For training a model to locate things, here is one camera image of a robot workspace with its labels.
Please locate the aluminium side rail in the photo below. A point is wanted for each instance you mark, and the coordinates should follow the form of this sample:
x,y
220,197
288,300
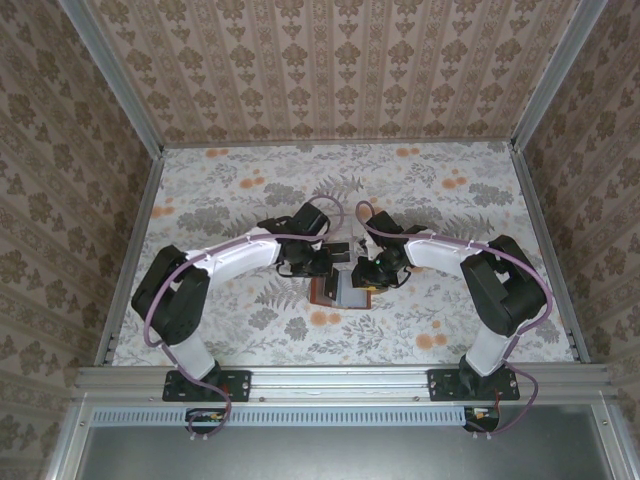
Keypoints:
x,y
542,225
140,225

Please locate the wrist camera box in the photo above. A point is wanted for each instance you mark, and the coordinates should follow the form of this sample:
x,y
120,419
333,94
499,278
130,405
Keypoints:
x,y
310,219
385,225

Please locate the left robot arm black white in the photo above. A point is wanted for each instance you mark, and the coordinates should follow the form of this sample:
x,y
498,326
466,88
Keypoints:
x,y
185,305

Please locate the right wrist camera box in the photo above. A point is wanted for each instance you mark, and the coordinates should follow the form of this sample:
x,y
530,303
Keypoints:
x,y
385,225

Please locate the floral patterned table cover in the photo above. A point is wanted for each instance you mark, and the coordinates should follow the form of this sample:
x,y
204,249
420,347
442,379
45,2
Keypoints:
x,y
400,175

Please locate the black connector board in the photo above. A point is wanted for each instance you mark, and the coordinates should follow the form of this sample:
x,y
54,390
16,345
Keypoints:
x,y
480,417
202,417

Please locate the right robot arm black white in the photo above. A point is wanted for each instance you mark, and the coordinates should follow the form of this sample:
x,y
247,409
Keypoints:
x,y
505,295

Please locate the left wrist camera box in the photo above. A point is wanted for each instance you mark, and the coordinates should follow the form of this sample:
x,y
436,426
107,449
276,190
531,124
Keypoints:
x,y
310,219

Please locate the long aluminium base rail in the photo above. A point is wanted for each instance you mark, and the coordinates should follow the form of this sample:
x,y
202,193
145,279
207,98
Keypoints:
x,y
340,382

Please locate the aluminium frame post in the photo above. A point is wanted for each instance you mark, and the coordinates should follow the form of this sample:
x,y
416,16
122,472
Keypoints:
x,y
121,80
555,75

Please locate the grey sheet metal panel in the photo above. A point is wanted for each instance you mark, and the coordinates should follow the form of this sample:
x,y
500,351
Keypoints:
x,y
340,455

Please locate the dark credit card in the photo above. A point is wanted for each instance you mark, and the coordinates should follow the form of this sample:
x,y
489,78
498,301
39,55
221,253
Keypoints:
x,y
331,288

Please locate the aluminium lower frame bar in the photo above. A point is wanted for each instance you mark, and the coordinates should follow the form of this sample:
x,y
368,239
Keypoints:
x,y
70,450
621,450

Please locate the brown leather card holder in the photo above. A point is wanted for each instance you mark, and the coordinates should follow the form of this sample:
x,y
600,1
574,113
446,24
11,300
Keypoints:
x,y
350,299

